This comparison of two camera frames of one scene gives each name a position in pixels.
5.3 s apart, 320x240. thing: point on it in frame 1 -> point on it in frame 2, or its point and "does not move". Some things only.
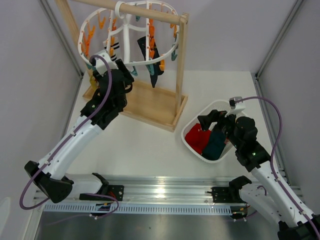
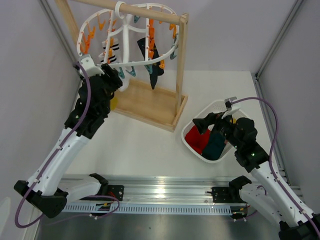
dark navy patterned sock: (157, 71) does not move
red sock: (197, 138) does not move
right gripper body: (226, 125) does not move
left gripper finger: (122, 68) -> (112, 75)
